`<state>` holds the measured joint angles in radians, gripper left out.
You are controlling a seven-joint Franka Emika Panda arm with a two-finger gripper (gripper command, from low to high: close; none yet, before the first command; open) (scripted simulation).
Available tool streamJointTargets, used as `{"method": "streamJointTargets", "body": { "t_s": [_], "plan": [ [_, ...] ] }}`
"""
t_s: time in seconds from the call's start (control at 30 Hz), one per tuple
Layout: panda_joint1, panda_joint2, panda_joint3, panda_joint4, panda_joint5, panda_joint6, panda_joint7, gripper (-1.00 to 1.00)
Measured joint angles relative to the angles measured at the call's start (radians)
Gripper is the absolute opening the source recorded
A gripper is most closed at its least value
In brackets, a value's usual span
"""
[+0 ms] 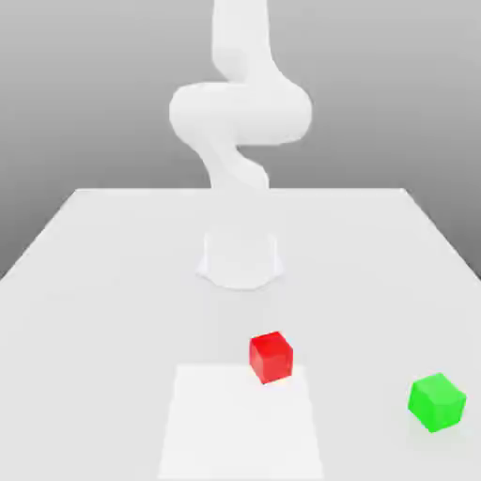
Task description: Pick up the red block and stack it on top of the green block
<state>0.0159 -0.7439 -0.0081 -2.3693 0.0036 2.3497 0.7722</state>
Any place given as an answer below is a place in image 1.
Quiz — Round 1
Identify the small green cube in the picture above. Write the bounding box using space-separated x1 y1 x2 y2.
407 371 468 434

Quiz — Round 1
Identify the small red cube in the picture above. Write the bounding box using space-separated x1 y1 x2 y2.
248 330 295 386

